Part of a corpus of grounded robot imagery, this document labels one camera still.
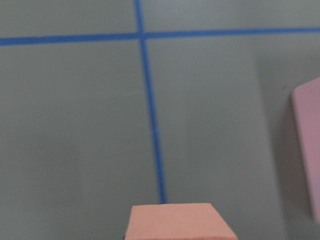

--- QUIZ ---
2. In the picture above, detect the orange foam block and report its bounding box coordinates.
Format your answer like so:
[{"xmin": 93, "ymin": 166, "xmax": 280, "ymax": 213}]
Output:
[{"xmin": 124, "ymin": 203, "xmax": 238, "ymax": 240}]

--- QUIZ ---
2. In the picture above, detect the pink plastic bin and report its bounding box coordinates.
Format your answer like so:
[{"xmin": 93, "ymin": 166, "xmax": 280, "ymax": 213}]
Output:
[{"xmin": 291, "ymin": 78, "xmax": 320, "ymax": 223}]

